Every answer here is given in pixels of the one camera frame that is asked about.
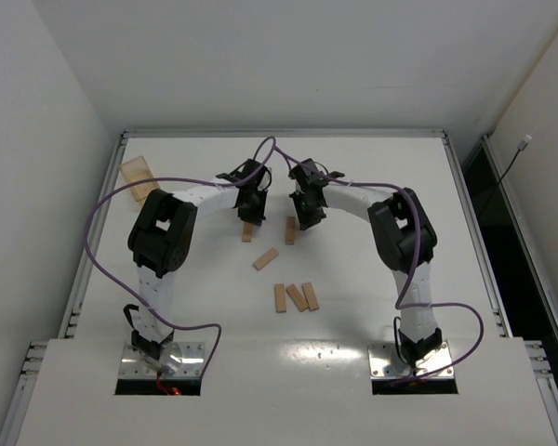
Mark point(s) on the wooden block box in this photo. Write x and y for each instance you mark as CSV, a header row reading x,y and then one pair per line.
x,y
138,172

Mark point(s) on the wood block tower base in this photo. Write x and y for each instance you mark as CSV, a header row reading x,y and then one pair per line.
x,y
290,235

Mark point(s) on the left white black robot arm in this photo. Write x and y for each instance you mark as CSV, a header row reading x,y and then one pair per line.
x,y
161,238

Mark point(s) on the wood block tower top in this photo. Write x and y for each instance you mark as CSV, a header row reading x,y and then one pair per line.
x,y
291,221

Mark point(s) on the metal base plate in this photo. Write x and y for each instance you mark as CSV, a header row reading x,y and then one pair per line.
x,y
385,364
177,361

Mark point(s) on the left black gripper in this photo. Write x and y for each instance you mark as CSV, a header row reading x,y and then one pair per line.
x,y
252,209

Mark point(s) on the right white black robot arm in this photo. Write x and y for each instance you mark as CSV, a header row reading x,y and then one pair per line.
x,y
404,237

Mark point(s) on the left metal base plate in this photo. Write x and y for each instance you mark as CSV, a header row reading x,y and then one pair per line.
x,y
177,361

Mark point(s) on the wood block diagonal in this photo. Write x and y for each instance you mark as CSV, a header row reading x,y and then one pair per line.
x,y
265,259

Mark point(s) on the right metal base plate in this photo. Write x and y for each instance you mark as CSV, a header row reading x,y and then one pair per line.
x,y
385,364

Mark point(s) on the wood block row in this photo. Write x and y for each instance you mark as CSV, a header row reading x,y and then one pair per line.
x,y
280,298
297,297
310,296

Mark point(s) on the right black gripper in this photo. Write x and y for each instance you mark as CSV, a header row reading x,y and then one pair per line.
x,y
310,212

